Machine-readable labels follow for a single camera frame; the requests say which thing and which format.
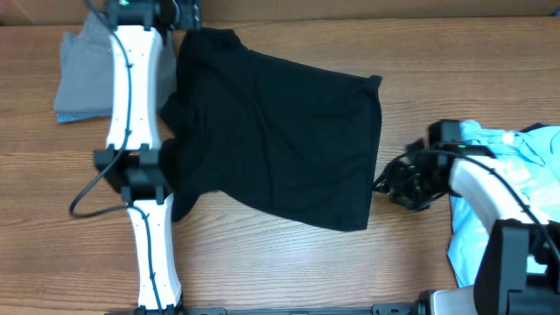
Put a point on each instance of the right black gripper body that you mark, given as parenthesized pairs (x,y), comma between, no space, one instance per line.
(418,186)

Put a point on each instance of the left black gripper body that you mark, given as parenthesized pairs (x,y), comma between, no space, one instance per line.
(189,17)

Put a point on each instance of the black t-shirt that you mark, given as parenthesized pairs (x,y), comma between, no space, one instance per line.
(291,140)

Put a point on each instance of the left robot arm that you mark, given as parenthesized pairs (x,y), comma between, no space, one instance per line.
(139,31)

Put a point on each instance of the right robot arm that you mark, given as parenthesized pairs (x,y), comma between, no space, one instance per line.
(504,190)

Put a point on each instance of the light blue t-shirt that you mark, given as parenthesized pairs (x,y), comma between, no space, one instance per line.
(531,160)

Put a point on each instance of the folded grey shorts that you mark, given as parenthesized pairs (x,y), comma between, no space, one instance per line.
(86,70)

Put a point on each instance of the folded light blue garment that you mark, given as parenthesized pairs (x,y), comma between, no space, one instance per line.
(63,118)

